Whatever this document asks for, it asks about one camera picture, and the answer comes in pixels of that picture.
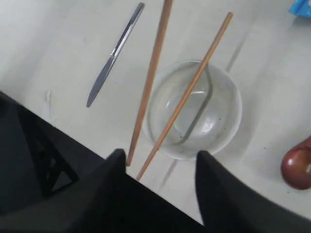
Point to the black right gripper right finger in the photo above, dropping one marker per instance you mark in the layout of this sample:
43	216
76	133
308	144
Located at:
228	206

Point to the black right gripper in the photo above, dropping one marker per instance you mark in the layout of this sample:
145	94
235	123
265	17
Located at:
37	160

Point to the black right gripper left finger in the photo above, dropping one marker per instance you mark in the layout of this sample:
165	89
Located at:
106	201

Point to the dark red wooden spoon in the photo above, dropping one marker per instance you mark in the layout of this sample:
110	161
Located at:
296	166

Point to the white ceramic bowl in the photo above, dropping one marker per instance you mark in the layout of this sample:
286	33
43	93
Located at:
209	119

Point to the light wooden chopstick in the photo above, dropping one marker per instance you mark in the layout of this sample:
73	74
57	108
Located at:
187	93

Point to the silver table knife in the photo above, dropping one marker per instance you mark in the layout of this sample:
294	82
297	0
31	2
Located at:
114	54

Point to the blue chips bag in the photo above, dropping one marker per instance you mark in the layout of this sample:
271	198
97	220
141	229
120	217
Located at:
301	8

